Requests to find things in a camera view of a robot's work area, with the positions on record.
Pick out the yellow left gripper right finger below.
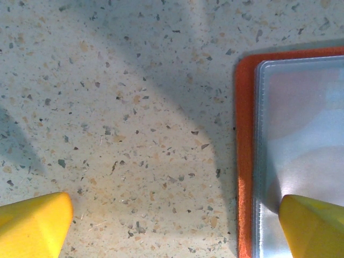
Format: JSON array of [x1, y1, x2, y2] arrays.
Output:
[[277, 194, 344, 258]]

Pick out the orange card holder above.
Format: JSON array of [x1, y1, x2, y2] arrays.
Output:
[[233, 45, 344, 258]]

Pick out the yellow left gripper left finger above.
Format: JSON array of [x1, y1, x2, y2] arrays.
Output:
[[0, 191, 74, 258]]

